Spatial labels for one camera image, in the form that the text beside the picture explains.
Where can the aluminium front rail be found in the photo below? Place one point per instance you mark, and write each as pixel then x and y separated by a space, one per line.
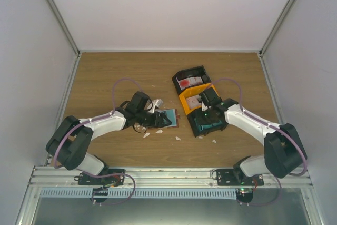
pixel 189 178

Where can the card in yellow bin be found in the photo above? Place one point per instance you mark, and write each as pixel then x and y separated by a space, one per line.
pixel 193 101

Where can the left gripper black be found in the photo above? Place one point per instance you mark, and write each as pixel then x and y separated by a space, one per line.
pixel 155 122

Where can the teal credit card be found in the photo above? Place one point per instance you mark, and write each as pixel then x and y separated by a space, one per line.
pixel 171 114

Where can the cards in black bin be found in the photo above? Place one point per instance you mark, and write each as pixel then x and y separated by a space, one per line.
pixel 190 81

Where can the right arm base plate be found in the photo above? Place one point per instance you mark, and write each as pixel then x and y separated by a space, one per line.
pixel 226 177

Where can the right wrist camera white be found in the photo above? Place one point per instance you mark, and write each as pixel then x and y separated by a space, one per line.
pixel 205 103

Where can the grey slotted cable duct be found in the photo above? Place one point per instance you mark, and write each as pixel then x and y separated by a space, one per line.
pixel 142 193

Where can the yellow storage bin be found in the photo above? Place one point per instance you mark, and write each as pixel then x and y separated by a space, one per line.
pixel 192 91

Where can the teal item in bin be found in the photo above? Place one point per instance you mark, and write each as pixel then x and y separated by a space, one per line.
pixel 207 126

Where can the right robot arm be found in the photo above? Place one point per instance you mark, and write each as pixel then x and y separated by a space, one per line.
pixel 284 153

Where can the black bin with teal item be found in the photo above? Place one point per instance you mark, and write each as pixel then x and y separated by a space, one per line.
pixel 193 119

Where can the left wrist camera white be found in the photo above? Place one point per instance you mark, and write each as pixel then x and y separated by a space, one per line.
pixel 155 105

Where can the black storage bin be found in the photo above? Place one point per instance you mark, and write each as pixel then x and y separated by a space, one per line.
pixel 191 72

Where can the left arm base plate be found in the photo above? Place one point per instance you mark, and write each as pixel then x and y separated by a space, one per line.
pixel 116 180

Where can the brown leather card holder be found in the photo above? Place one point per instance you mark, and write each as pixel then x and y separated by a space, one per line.
pixel 178 117

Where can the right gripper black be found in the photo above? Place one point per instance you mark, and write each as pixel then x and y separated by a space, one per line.
pixel 201 118

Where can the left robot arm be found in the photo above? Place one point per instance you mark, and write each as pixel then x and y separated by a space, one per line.
pixel 69 144

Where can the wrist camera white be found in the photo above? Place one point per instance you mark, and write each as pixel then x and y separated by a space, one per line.
pixel 205 103
pixel 155 105

